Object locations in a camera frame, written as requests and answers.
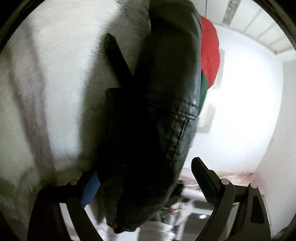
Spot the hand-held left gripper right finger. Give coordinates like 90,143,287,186
191,157,271,241

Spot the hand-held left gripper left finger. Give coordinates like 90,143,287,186
27,169,104,241

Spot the black leather jacket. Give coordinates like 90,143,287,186
96,0,203,233

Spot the green garment with white stripes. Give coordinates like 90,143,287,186
198,72,210,116

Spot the white fluffy fabric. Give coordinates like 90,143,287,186
0,0,151,241

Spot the red quilt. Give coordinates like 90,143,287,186
200,16,220,90

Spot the white wardrobe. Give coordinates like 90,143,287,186
192,0,294,55

